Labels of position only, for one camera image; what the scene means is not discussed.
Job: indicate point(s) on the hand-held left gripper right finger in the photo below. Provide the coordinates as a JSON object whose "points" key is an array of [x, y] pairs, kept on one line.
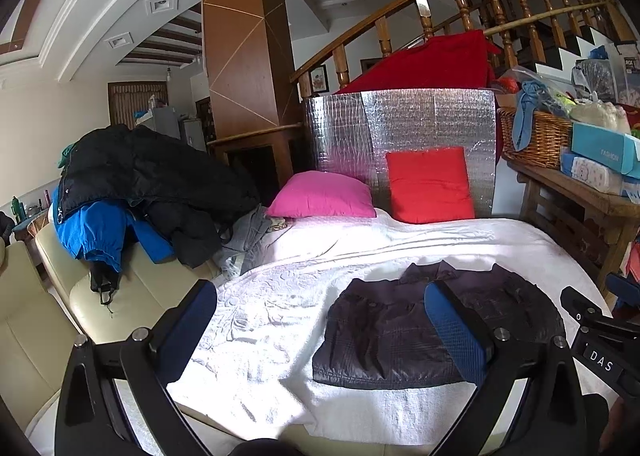
{"points": [[455, 331]]}

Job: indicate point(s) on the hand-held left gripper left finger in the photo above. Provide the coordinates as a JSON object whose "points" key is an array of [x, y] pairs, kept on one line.
{"points": [[190, 321]]}

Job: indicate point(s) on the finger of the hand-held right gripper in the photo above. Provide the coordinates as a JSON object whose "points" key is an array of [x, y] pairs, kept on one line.
{"points": [[580, 306], [625, 292]]}

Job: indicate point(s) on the dark quilted jacket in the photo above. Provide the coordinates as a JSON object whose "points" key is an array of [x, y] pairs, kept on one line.
{"points": [[380, 336]]}

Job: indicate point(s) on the wooden side table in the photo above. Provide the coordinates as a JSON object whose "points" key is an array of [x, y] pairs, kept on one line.
{"points": [[600, 216]]}

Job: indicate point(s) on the white bed cover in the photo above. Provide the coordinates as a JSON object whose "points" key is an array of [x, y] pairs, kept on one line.
{"points": [[280, 296]]}

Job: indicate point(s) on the grey cloth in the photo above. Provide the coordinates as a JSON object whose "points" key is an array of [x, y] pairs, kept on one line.
{"points": [[245, 236]]}

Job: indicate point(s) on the white tissue pack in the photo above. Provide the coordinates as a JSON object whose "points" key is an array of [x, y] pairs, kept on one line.
{"points": [[592, 174]]}

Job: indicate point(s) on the blue jacket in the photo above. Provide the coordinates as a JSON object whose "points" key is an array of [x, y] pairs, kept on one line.
{"points": [[90, 231]]}

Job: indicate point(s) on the red pillow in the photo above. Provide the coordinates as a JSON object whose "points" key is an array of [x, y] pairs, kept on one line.
{"points": [[430, 186]]}

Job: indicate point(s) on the teal cardboard box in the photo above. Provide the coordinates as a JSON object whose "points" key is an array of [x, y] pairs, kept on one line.
{"points": [[600, 146]]}

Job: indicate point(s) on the pile of black coats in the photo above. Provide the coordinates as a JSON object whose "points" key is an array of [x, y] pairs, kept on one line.
{"points": [[160, 171]]}

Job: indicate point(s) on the cream leather sofa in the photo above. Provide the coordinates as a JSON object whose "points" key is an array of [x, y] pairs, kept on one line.
{"points": [[30, 316]]}

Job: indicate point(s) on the wicker basket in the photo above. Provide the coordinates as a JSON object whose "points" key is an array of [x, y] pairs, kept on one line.
{"points": [[540, 141]]}

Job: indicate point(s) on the cream knitted cloth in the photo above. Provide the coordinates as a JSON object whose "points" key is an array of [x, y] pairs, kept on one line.
{"points": [[600, 117]]}

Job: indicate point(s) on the pink pillow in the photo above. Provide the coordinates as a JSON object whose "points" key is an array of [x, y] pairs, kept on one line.
{"points": [[320, 196]]}

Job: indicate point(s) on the white refrigerator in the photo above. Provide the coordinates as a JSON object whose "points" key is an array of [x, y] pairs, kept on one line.
{"points": [[194, 135]]}

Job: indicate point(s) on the grey refrigerator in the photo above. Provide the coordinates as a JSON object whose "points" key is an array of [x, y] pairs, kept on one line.
{"points": [[165, 122]]}

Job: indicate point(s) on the green bottle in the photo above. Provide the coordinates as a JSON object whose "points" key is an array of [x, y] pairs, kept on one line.
{"points": [[18, 210]]}

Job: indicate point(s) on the blue cloth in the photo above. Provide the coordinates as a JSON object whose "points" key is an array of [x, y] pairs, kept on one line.
{"points": [[525, 106]]}

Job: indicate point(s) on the clear plastic bag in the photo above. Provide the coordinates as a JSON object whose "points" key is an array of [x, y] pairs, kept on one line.
{"points": [[595, 81]]}

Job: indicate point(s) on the silver foil insulation panel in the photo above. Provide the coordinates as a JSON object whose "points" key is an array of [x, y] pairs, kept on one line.
{"points": [[400, 116]]}

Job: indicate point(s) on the staircase steps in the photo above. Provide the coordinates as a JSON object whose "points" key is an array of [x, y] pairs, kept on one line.
{"points": [[575, 49]]}

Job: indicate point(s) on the red blanket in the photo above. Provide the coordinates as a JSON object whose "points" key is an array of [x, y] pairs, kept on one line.
{"points": [[430, 66]]}

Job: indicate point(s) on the wooden stair railing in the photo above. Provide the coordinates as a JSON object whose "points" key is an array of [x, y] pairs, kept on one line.
{"points": [[341, 69]]}

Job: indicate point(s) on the wooden chair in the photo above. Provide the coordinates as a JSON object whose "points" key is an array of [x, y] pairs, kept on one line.
{"points": [[235, 36]]}

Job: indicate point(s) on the recessed ceiling light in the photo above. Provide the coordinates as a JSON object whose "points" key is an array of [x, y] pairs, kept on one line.
{"points": [[161, 3], [119, 40]]}

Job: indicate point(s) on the framed wall picture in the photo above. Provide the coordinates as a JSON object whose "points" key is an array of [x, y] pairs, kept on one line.
{"points": [[318, 80]]}

